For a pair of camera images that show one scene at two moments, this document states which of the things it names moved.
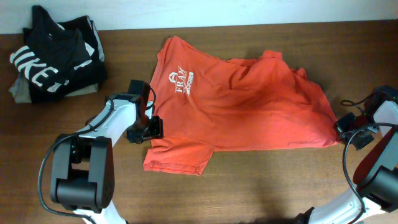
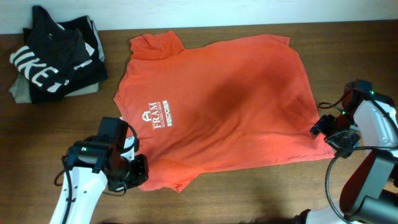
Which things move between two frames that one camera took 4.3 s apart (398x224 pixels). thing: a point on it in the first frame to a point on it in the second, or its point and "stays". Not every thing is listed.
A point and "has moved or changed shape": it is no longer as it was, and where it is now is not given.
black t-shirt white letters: [59, 57] stays
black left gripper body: [146, 127] to [133, 172]
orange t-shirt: [209, 103] has moved or changed shape
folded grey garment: [22, 93] stays
